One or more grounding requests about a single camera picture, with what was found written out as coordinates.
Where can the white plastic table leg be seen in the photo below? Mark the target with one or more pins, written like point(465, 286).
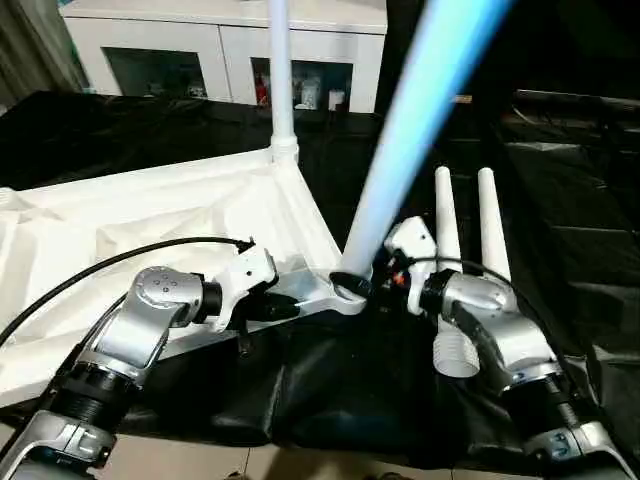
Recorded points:
point(282, 80)
point(448, 220)
point(493, 230)
point(420, 130)

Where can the white plastic table top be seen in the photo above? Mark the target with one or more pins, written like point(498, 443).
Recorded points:
point(100, 220)

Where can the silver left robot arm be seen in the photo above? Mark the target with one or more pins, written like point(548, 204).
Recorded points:
point(120, 340)

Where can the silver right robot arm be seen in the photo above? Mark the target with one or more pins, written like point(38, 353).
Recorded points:
point(510, 340)

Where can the black plastic mat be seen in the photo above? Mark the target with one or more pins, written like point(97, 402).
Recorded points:
point(330, 390)

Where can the tall clear bottle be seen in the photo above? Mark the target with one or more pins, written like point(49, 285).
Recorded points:
point(311, 91)

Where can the small yellow tag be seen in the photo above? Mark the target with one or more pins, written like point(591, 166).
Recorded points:
point(462, 98)

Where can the red bottle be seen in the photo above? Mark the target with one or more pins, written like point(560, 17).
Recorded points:
point(262, 93)

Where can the white cabinet with glass doors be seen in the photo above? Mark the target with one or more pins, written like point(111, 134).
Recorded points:
point(200, 35)

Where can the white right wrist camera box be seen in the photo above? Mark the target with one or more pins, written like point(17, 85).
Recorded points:
point(410, 250)

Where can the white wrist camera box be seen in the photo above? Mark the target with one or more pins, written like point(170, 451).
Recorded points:
point(410, 250)
point(243, 285)

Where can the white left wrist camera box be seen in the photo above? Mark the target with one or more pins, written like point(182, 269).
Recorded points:
point(243, 285)

